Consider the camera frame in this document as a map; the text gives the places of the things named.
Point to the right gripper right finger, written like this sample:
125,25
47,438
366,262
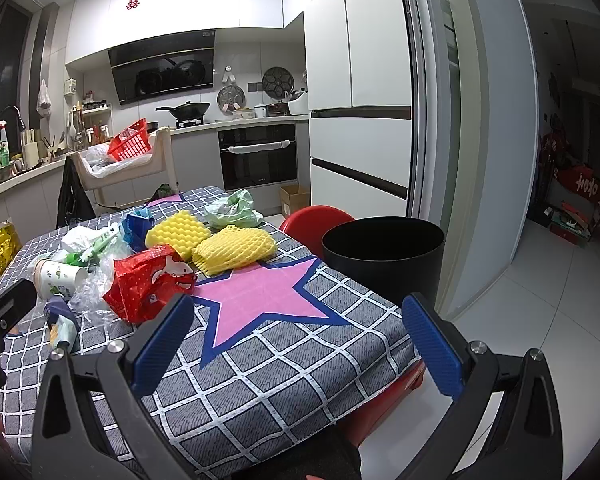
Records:
525,439

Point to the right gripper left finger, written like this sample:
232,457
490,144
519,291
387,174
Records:
69,441

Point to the white paper cup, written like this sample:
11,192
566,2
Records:
53,278

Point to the clear plastic wrap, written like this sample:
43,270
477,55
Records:
88,299

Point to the red plastic bag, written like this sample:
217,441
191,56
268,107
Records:
145,282

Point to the blue plastic bag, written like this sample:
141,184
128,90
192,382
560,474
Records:
135,226

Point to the yellow wavy sponge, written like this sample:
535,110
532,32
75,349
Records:
182,231

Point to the yellow foam fruit net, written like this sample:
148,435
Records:
232,248

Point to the green plastic bag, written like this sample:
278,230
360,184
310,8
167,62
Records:
234,210

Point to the black trash bin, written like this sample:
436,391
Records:
391,256

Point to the gold foil bag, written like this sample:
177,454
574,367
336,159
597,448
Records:
10,245

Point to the white plastic bag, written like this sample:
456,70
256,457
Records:
83,244

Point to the black hanging bag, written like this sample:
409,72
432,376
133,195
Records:
73,205

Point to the spray cleaner bottle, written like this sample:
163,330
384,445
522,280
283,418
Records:
4,145

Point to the checkered grey tablecloth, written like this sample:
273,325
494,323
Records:
276,386

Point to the red plastic basket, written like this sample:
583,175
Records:
131,142

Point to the beige high chair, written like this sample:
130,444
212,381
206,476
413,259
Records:
158,160

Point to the black wok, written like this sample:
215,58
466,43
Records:
186,112

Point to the red plastic stool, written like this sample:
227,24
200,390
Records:
308,225

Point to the black range hood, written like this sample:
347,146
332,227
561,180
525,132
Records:
161,65

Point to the black built-in oven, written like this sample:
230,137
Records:
259,155

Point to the cardboard box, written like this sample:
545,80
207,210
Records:
293,197

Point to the white refrigerator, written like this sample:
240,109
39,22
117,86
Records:
359,72

